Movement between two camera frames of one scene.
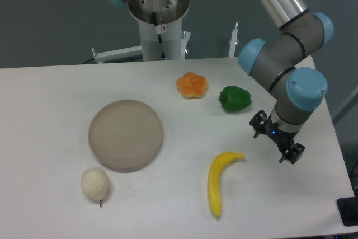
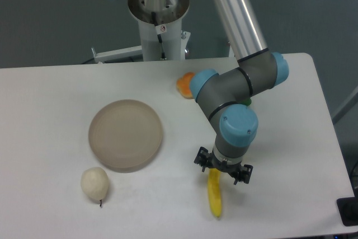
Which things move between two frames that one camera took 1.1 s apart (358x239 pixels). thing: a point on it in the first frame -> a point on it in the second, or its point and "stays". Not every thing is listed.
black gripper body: (283, 139) -> (233, 169)
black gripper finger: (258, 122) -> (203, 158)
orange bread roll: (191, 85) stays
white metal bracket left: (126, 52) stays
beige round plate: (125, 136) stays
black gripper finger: (293, 153) -> (242, 173)
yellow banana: (217, 164) stays
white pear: (95, 181) stays
